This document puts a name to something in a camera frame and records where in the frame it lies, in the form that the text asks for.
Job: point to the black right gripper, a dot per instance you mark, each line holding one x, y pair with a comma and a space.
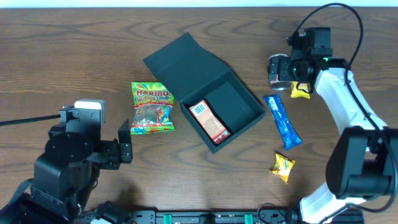
286, 64

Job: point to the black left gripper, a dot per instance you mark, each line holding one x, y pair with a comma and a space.
125, 147

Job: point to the brown Pringles can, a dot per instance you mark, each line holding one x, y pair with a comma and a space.
280, 85

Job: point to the yellow snack packet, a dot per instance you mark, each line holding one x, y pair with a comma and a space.
282, 167
299, 90

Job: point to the blue cookie packet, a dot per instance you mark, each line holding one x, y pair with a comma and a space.
284, 126

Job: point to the black gift box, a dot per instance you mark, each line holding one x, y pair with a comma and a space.
193, 74

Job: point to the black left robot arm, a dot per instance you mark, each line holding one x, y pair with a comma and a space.
66, 173

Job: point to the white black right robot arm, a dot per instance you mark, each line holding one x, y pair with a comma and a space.
362, 170

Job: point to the Haribo gummy worms bag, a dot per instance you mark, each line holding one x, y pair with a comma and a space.
153, 104

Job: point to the orange snack carton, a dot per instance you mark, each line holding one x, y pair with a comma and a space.
215, 130

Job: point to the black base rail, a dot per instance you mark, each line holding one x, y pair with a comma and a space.
271, 216

